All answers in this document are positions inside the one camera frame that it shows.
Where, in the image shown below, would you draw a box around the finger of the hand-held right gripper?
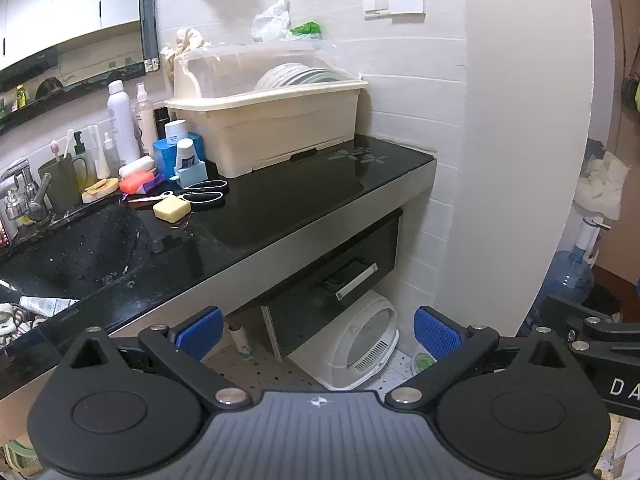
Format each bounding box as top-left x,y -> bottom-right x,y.
540,295 -> 623,356

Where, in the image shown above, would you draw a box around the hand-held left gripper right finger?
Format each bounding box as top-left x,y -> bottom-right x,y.
387,305 -> 576,408

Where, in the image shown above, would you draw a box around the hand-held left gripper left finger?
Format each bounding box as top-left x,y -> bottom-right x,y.
59,306 -> 253,410

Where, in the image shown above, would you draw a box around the black vanity drawer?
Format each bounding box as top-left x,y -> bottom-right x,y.
260,208 -> 405,361

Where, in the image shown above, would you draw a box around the blue water jug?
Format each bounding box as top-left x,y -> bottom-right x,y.
517,245 -> 596,338

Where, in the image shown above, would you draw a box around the small green bowl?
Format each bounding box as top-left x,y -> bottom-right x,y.
411,351 -> 438,375

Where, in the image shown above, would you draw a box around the white cat litter box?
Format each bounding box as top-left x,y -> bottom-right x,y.
289,290 -> 401,392

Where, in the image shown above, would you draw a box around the white water jug pump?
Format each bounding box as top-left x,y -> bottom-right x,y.
572,214 -> 612,261

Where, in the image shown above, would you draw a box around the yellow soap bar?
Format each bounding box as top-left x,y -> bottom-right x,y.
152,196 -> 192,222

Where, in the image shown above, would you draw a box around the white crumpled towel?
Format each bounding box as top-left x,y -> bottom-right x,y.
572,151 -> 632,221

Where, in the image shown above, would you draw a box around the black sink basin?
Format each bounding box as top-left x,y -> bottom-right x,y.
0,200 -> 151,306

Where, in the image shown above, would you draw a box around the white green squeezed tube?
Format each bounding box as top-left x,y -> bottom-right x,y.
19,296 -> 80,317

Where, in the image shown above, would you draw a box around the purple soap dish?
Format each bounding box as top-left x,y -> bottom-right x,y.
137,172 -> 166,195

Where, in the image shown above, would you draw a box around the light blue tube holder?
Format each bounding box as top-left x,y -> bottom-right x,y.
170,160 -> 208,187

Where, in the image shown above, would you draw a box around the wooden brush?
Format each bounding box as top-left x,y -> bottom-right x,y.
81,177 -> 121,204

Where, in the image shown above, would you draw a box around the white soap case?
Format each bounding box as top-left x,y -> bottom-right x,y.
118,155 -> 156,178

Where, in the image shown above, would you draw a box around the blue carton box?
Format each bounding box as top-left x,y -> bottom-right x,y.
152,132 -> 207,178

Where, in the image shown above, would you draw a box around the small white dropper bottle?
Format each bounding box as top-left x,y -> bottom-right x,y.
102,132 -> 122,173

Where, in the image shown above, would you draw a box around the white jar blue label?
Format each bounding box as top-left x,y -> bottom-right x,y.
165,120 -> 188,147

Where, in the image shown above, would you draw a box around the dark green cup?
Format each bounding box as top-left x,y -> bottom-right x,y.
37,156 -> 88,212

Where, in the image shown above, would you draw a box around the dark green pump bottle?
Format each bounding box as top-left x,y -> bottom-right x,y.
74,132 -> 98,188

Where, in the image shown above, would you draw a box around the white cosmetic tube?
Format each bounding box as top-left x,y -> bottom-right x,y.
87,125 -> 111,180

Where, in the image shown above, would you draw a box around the small black bottle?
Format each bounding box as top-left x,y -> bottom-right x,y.
153,107 -> 171,142

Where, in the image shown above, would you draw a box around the clear spray bottle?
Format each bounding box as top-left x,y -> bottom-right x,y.
134,82 -> 158,156

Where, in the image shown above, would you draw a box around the beige dish rack box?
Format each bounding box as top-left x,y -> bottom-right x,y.
162,42 -> 370,171

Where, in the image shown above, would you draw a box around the green plastic basket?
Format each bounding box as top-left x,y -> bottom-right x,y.
0,440 -> 41,473

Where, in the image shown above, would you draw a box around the chrome faucet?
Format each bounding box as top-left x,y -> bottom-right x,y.
0,157 -> 53,226

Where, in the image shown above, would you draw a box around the tall white spray bottle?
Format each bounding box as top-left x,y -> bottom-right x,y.
106,80 -> 142,165

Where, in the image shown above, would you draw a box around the row of white plates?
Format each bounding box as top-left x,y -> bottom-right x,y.
255,62 -> 353,92

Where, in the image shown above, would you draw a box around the beige cloth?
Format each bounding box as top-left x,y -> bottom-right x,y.
160,27 -> 208,76

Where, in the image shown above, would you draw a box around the green plastic bag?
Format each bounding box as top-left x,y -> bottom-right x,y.
287,21 -> 322,42

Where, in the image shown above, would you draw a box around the white plastic bag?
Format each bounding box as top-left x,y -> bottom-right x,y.
251,0 -> 292,42

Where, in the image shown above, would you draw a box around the black handled scissors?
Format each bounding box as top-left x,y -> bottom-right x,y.
128,180 -> 231,211

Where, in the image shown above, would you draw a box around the wall mirror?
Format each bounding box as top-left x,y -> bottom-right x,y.
0,0 -> 161,133

